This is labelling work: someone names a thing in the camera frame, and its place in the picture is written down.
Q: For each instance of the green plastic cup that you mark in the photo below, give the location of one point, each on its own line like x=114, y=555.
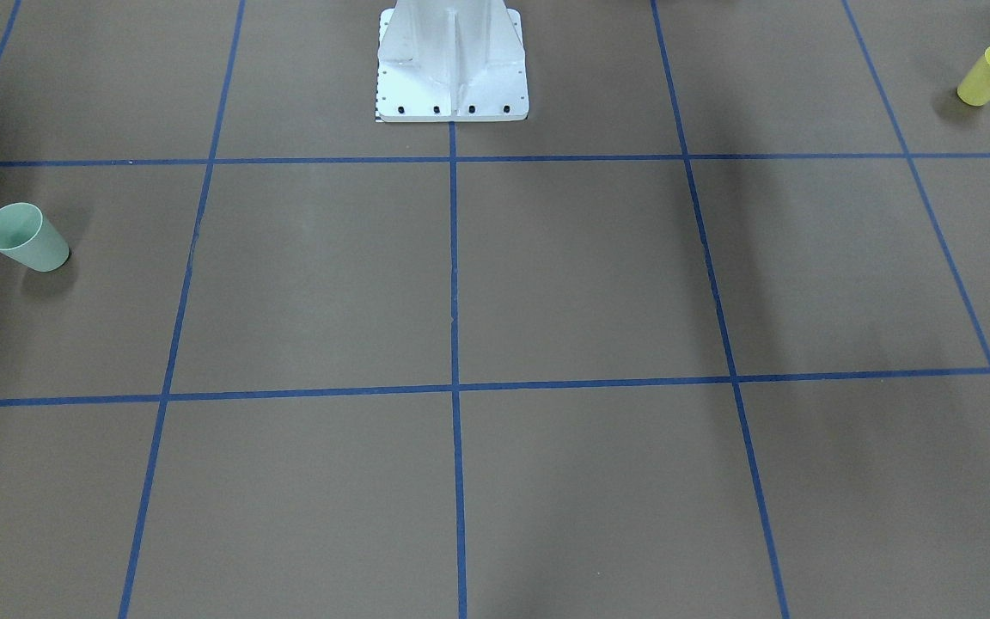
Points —
x=28, y=237

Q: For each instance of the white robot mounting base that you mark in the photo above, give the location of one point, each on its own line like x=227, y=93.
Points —
x=451, y=61

